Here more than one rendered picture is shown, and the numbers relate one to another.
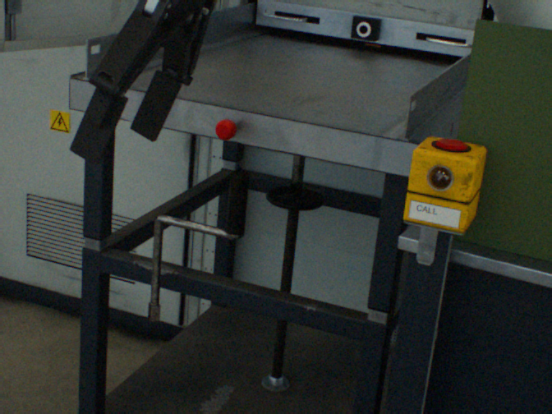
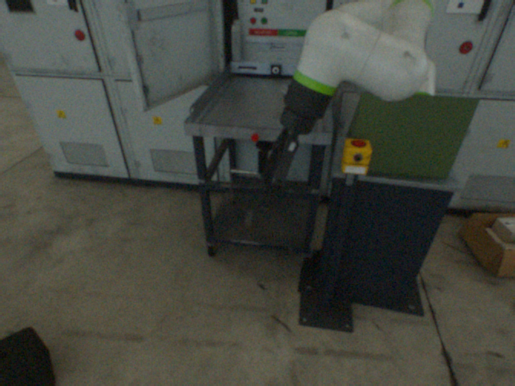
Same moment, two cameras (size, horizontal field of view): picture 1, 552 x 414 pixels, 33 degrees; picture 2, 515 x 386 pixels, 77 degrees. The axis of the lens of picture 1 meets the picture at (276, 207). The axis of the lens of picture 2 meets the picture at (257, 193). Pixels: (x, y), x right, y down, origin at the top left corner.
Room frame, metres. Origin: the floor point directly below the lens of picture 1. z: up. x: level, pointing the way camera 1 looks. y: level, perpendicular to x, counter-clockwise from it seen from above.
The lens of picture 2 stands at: (0.26, 0.30, 1.40)
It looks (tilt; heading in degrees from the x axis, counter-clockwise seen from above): 36 degrees down; 349
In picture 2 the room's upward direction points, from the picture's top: straight up
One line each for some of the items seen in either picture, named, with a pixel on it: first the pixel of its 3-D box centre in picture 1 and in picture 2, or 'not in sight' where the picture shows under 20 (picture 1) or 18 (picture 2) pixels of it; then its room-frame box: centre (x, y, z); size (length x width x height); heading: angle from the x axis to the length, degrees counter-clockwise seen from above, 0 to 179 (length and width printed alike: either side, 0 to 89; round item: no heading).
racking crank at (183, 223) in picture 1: (195, 249); (246, 179); (1.45, 0.13, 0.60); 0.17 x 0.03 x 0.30; 70
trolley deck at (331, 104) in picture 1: (306, 89); (267, 104); (1.78, -0.04, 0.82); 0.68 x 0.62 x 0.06; 160
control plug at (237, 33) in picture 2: not in sight; (237, 42); (2.14, 0.05, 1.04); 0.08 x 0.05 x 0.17; 160
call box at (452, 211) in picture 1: (444, 183); (355, 156); (1.15, -0.21, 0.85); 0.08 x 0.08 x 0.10; 70
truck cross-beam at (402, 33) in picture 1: (370, 27); (277, 67); (2.15, -0.17, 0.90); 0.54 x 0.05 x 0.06; 70
